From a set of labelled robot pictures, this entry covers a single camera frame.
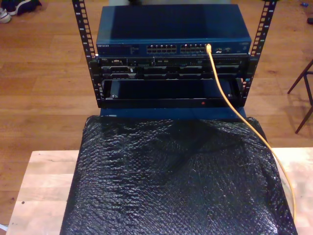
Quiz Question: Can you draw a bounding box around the brown wooden chair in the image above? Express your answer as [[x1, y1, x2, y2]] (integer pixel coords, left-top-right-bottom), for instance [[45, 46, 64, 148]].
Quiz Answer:
[[287, 58, 313, 135]]

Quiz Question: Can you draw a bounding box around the blue Netgear network switch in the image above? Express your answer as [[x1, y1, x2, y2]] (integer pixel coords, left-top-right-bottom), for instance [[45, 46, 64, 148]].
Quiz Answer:
[[95, 3, 252, 58]]

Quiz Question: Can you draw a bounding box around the dark sneaker white sole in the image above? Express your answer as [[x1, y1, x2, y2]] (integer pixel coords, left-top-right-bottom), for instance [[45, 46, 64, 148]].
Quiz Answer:
[[4, 0, 43, 16]]

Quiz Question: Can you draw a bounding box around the blue rack base plate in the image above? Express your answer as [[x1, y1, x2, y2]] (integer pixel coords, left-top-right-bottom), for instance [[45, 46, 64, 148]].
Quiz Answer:
[[99, 106, 247, 121]]

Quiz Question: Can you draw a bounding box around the black empty rack tray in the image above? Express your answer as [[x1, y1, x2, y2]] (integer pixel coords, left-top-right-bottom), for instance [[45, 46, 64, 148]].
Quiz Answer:
[[96, 78, 246, 109]]

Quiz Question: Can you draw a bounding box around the black perforated rack post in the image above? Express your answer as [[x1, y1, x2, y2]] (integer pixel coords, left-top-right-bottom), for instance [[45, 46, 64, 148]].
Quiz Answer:
[[71, 0, 105, 109], [241, 0, 278, 107]]

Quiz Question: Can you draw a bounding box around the yellow network cable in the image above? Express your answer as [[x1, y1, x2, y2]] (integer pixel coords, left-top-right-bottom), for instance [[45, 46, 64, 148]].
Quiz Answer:
[[204, 43, 298, 224]]

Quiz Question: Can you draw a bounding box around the black bubble wrap mat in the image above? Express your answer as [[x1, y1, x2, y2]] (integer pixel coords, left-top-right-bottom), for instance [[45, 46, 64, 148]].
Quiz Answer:
[[60, 115, 298, 235]]

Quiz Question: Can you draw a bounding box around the black Dell rack server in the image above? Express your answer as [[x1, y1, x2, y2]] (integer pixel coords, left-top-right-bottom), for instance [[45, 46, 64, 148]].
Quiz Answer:
[[89, 55, 250, 80]]

